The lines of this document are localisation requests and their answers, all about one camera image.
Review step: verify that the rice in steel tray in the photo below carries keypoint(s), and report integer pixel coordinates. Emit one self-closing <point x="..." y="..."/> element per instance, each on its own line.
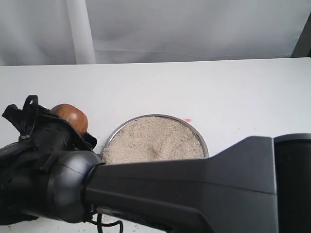
<point x="155" y="143"/>

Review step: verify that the brown wooden cup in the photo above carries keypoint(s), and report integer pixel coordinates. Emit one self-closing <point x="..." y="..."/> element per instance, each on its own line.
<point x="75" y="117"/>

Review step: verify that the dark frame post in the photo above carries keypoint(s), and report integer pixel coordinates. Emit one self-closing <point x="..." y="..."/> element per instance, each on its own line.
<point x="303" y="46"/>

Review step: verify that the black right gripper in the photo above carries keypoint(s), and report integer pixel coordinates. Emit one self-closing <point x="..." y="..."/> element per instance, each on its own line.
<point x="51" y="138"/>

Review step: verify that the white backdrop curtain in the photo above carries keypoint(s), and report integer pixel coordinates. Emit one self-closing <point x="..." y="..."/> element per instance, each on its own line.
<point x="63" y="32"/>

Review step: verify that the spilled rice on table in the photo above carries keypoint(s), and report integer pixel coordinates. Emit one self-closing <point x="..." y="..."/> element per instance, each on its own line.
<point x="110" y="225"/>

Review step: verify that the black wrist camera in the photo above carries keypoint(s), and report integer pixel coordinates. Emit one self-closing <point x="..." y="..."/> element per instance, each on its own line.
<point x="24" y="120"/>

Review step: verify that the round steel tray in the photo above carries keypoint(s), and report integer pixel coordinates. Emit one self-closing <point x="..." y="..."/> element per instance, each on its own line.
<point x="205" y="148"/>

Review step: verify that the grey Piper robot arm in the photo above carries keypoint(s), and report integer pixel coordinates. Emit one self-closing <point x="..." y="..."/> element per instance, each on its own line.
<point x="258" y="185"/>

